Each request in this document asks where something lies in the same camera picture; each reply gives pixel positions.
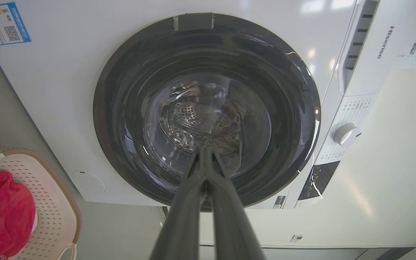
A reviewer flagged red and white garment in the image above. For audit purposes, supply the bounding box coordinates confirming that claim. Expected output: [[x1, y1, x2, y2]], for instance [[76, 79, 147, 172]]
[[0, 170, 37, 260]]

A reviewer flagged round white filter cover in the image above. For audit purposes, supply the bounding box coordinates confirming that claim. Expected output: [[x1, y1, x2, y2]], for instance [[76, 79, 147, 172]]
[[71, 170, 105, 195]]

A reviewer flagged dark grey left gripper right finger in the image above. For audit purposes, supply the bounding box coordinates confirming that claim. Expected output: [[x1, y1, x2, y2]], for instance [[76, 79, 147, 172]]
[[204, 146, 266, 260]]

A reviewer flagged black washing machine display panel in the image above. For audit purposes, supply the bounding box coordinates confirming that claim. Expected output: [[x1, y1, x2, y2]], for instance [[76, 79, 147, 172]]
[[298, 161, 340, 201]]

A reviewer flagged blue-bordered energy label sticker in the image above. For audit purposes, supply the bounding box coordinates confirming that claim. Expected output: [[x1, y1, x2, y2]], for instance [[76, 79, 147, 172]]
[[0, 2, 31, 47]]

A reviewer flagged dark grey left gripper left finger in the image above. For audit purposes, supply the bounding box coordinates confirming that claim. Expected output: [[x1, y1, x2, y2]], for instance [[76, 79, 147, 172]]
[[149, 146, 207, 260]]

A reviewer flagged beige perforated laundry basket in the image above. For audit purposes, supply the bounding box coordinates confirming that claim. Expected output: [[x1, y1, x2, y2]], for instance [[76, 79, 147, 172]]
[[0, 148, 82, 260]]

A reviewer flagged white paper instruction label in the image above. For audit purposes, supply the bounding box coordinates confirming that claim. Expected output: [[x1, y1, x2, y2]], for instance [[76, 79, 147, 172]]
[[392, 18, 416, 70]]

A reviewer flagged white front-load washing machine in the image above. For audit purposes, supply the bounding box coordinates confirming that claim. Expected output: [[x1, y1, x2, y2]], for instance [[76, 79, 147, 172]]
[[0, 0, 416, 250]]

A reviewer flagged white round control knob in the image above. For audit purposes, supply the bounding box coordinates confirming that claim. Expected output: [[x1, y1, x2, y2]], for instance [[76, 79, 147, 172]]
[[334, 123, 362, 147]]

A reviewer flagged white detergent drawer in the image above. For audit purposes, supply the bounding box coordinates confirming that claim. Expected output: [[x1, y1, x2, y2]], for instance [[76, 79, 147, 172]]
[[338, 0, 380, 96]]

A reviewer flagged dark round washing machine door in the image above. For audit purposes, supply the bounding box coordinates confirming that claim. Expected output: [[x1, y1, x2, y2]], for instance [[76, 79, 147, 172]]
[[93, 13, 321, 212]]

